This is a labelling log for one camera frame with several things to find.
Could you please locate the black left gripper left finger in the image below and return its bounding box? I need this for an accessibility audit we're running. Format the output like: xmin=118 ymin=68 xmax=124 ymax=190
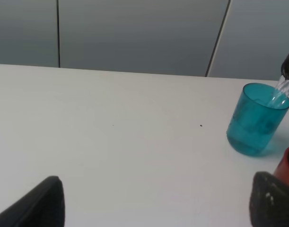
xmin=0 ymin=176 xmax=65 ymax=227

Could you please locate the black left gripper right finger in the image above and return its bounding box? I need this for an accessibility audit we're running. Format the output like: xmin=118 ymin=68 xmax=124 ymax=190
xmin=249 ymin=172 xmax=289 ymax=227

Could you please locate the teal translucent plastic cup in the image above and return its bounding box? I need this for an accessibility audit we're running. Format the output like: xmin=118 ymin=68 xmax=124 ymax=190
xmin=227 ymin=83 xmax=289 ymax=156

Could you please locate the red plastic cup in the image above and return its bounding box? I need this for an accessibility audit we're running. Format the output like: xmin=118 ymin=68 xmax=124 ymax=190
xmin=273 ymin=147 xmax=289 ymax=186

